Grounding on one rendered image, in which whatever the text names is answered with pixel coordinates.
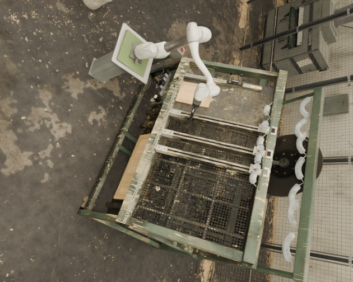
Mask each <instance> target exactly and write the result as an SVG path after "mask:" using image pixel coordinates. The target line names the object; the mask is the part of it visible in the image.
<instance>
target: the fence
mask: <svg viewBox="0 0 353 282"><path fill-rule="evenodd" d="M184 78H188V79H193V80H198V81H204V82H207V79H206V77H205V76H199V75H195V74H189V73H185V75H184ZM212 79H213V82H214V83H215V84H221V85H225V86H230V87H236V88H242V89H246V90H252V91H258V92H261V90H262V87H261V86H255V85H251V84H245V83H243V86H237V85H233V84H227V83H226V82H227V80H223V79H217V78H212ZM251 86H255V88H252V87H251ZM257 87H261V89H258V88H257Z"/></svg>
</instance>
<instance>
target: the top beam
mask: <svg viewBox="0 0 353 282"><path fill-rule="evenodd" d="M287 73H288V71H285V70H279V72H278V77H277V81H276V87H275V92H274V96H273V101H272V102H273V103H272V107H271V112H270V118H269V122H268V123H270V122H271V118H272V113H273V107H274V103H275V98H277V103H276V109H275V115H274V118H273V124H272V126H274V127H277V131H278V125H279V121H280V115H281V109H282V102H283V98H284V92H285V86H286V80H287ZM276 137H277V133H276V135H271V136H270V142H269V146H268V149H270V150H273V154H274V150H275V144H276ZM267 139H268V134H266V138H265V142H264V147H265V145H267ZM272 160H273V155H272V159H269V158H266V164H265V167H267V168H270V173H271V166H272ZM267 172H268V170H264V173H263V174H265V175H267ZM260 177H261V176H259V175H258V179H257V184H256V190H255V194H254V199H253V205H252V211H251V214H250V220H249V225H248V231H247V236H246V240H245V246H244V251H243V252H244V254H243V260H242V262H243V263H245V264H248V265H252V266H253V265H254V263H255V259H256V253H257V247H258V241H259V234H260V231H261V224H262V218H263V212H264V205H265V202H266V195H267V189H268V183H269V179H270V174H269V178H268V177H263V179H262V184H261V190H260V191H259V190H258V186H259V181H260Z"/></svg>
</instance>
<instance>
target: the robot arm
mask: <svg viewBox="0 0 353 282"><path fill-rule="evenodd" d="M211 35H212V34H211V31H210V30H209V29H208V28H206V27H203V26H197V24H196V23H195V22H191V23H189V24H188V25H187V34H186V35H185V36H182V37H180V38H177V39H175V40H172V41H170V42H168V43H167V42H165V41H163V42H160V43H156V44H154V43H152V42H146V43H142V44H139V45H136V44H135V43H132V47H131V52H130V54H129V57H130V58H132V59H134V64H137V62H138V63H139V64H142V60H143V59H149V58H156V59H161V58H165V57H167V56H168V55H169V54H170V52H171V51H173V50H177V49H179V48H182V47H184V46H187V45H189V48H190V51H191V55H192V58H193V60H194V62H195V63H196V65H197V66H198V67H199V69H200V70H201V71H202V73H203V74H204V75H205V76H206V79H207V83H206V84H204V83H199V84H198V86H197V87H196V89H195V92H194V98H193V101H192V102H193V103H192V106H193V108H192V112H191V115H190V118H189V122H192V119H193V117H194V113H195V111H196V109H197V108H199V106H200V104H201V102H202V100H203V98H205V97H213V96H216V95H218V94H219V93H220V88H219V86H217V85H216V84H215V83H214V82H213V79H212V76H211V74H210V72H209V71H208V69H207V68H206V67H205V65H204V64H203V62H202V61H201V59H200V57H199V54H198V45H199V43H204V42H207V41H209V39H210V38H211Z"/></svg>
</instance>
